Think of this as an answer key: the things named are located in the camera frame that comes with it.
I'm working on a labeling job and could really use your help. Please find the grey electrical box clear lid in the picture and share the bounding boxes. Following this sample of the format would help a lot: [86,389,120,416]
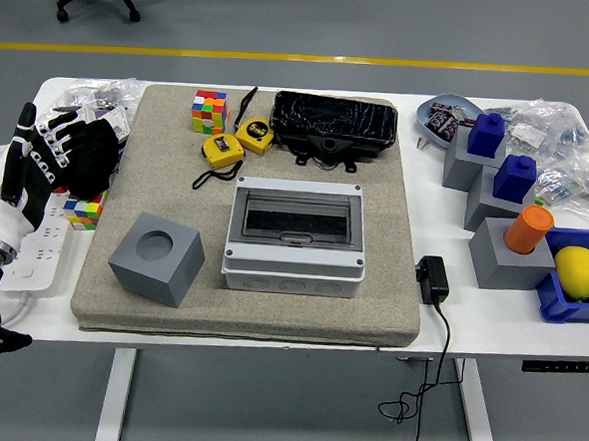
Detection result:
[219,175,372,300]

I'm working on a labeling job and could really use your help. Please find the white power strip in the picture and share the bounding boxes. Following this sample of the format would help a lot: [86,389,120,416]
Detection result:
[0,182,73,296]

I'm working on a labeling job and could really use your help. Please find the dark wrapped candies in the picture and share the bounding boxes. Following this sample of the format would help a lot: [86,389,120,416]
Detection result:
[425,101,477,142]

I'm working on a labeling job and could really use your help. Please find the yellow lemon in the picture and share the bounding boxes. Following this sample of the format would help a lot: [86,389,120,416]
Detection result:
[551,244,589,301]

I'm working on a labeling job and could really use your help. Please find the grey-brown mat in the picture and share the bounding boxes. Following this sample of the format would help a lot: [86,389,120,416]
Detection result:
[68,78,436,353]

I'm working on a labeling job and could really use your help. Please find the yellow tape measure black label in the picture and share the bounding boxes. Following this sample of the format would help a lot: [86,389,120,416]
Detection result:
[231,84,279,157]

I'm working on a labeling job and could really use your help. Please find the blue plastic bin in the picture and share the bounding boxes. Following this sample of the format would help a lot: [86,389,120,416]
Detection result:
[533,224,589,327]

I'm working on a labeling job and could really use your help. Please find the blue block with knob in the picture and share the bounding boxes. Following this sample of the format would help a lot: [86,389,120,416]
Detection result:
[465,110,508,160]
[490,152,538,206]

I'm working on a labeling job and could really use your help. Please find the black power adapter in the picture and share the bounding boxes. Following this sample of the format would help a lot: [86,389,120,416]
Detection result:
[413,254,452,307]

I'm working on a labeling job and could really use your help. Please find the black table control panel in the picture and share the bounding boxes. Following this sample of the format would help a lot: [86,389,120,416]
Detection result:
[520,356,589,377]

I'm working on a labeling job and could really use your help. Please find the grey block with round hole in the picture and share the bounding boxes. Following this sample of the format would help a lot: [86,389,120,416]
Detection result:
[105,210,209,310]

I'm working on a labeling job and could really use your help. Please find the black adapter cord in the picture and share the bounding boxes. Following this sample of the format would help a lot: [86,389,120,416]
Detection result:
[375,295,454,441]

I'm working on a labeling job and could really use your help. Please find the clear bag of mixed parts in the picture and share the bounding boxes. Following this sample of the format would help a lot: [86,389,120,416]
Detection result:
[532,158,589,224]

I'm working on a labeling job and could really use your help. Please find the white power strip cable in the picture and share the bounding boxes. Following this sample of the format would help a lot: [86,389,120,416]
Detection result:
[0,286,36,333]

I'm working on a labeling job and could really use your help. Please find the blue-grey dish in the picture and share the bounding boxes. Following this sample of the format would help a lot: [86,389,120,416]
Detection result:
[412,91,486,153]

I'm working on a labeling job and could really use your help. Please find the grey block holding orange cylinder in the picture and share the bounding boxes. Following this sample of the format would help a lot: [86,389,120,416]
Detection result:
[465,215,560,294]

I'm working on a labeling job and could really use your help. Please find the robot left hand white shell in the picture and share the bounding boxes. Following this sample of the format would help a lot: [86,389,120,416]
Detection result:
[0,101,91,253]

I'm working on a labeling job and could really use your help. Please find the black plastic tray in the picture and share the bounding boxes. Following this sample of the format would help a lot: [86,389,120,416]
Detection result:
[266,89,401,177]

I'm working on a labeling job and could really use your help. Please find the orange cylinder battery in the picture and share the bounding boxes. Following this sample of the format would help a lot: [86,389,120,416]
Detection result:
[501,203,556,257]

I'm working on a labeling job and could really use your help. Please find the yellow tape measure black strap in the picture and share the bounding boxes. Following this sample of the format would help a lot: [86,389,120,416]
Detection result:
[191,131,248,194]

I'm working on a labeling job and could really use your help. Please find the large colourful puzzle cube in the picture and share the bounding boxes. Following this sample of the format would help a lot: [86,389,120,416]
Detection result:
[189,88,233,137]

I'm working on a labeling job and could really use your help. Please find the clear bag of blue parts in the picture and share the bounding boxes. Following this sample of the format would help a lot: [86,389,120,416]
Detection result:
[542,98,589,160]

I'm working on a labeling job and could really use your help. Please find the white table leg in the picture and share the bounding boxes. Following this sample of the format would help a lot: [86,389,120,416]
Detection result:
[93,346,139,441]
[448,358,504,441]

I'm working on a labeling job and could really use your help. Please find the grey block holding blue block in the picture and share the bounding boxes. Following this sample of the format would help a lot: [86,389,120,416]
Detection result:
[462,165,539,235]
[440,122,509,195]

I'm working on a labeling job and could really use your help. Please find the black cloth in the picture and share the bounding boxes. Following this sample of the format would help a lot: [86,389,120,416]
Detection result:
[50,117,125,202]

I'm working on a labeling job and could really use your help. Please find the small colourful puzzle cube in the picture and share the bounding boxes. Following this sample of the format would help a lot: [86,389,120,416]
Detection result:
[61,186,111,233]

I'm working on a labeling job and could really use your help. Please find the clear bag of white parts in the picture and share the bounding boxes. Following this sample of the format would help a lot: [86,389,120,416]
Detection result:
[502,116,552,157]

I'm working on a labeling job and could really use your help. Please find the clear bag of dark parts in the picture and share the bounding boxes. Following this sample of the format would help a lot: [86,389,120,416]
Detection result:
[50,73,147,118]

